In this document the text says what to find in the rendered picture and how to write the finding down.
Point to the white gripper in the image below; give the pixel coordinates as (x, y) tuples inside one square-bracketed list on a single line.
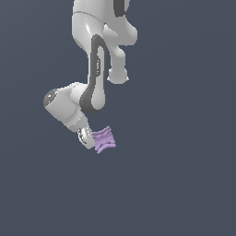
[(85, 136)]

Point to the purple ribbed object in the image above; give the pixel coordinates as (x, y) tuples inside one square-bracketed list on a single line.
[(104, 140)]

